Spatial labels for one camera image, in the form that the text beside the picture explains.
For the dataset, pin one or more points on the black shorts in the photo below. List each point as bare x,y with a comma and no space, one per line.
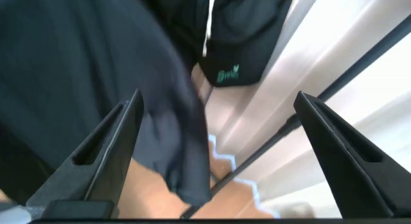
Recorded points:
244,34

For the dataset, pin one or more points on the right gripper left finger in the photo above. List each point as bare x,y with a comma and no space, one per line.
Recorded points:
96,169

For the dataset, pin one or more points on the black clothes rack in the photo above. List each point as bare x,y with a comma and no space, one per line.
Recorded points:
353,70

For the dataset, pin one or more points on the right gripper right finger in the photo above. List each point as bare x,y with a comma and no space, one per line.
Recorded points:
346,172

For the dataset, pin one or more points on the beige curtain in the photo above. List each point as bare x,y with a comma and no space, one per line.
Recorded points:
321,41

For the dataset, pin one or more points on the black garment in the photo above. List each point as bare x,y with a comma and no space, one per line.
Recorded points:
80,57

